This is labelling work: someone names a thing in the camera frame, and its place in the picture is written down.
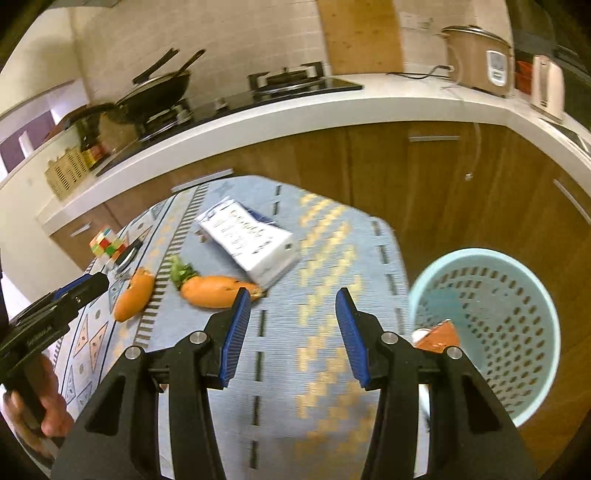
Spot orange bread roll toy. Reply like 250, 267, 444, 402
113, 268, 155, 322

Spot dark kitchen window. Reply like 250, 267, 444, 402
508, 0, 591, 75

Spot yellow perforated utensil holder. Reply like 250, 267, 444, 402
45, 147, 90, 200

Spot dark sauce bottles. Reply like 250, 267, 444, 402
78, 134, 109, 167

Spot person's left hand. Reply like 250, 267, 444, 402
2, 355, 75, 450

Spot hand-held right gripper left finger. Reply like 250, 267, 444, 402
51, 287, 252, 480

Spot orange paper cup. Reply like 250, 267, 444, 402
413, 320, 461, 354

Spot black wok with lid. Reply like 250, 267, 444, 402
113, 48, 206, 125

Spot black handled metal tool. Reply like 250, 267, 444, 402
111, 239, 145, 278

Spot wooden base cabinet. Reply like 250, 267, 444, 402
46, 122, 591, 462

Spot white electric kettle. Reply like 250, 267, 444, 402
530, 54, 566, 121

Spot white wall socket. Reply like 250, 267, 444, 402
398, 11, 435, 32

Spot blue patterned tablecloth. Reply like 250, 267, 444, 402
48, 175, 411, 480

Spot carrot with green top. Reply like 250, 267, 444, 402
170, 256, 266, 309

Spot white blue drink carton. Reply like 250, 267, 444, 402
193, 197, 296, 285

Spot white hanging cable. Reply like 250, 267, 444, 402
457, 90, 481, 181

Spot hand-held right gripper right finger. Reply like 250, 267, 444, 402
335, 287, 539, 480

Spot black glass gas stove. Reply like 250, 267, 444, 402
95, 62, 365, 178

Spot wooden cutting board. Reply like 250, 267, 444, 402
316, 0, 402, 75

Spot light blue perforated plastic basket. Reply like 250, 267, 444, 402
409, 248, 561, 428

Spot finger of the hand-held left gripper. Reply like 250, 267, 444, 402
51, 272, 110, 315

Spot beige rice cooker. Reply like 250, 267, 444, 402
438, 25, 515, 97

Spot black power cable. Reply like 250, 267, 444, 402
385, 65, 455, 80

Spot colourful puzzle cube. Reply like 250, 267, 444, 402
89, 225, 126, 259

